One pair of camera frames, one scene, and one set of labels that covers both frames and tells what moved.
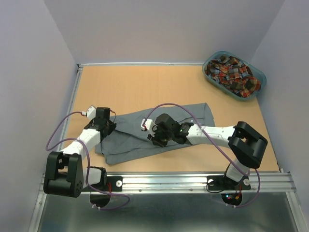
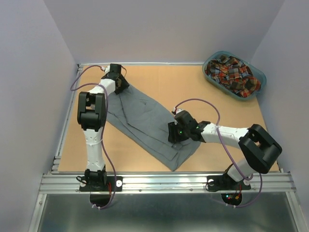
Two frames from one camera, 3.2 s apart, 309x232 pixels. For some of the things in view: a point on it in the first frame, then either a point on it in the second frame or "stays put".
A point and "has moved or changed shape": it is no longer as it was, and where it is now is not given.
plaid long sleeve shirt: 234,75 stays put
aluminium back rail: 79,64 stays put
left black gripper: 112,126 -> 124,85
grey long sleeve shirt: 129,139 has moved or changed shape
